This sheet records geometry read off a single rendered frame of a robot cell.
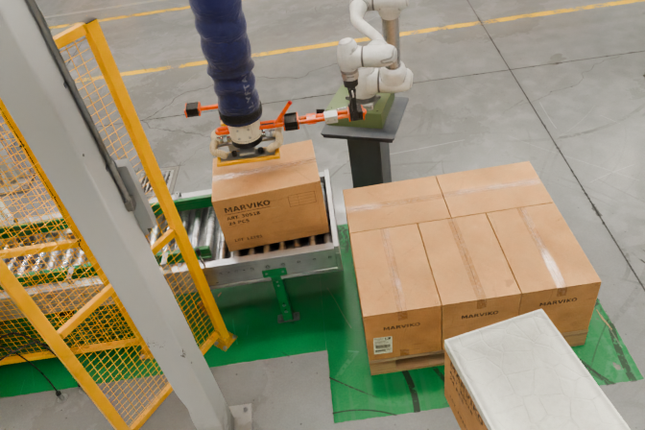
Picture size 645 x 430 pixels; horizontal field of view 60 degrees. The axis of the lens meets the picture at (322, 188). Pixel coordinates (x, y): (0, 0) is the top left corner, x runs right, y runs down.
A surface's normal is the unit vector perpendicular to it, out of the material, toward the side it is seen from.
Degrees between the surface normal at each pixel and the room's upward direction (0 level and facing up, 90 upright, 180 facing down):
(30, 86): 90
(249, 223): 90
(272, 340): 0
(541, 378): 0
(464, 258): 0
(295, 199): 90
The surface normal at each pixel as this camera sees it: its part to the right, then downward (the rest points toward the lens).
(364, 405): -0.14, -0.76
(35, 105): 0.07, 0.64
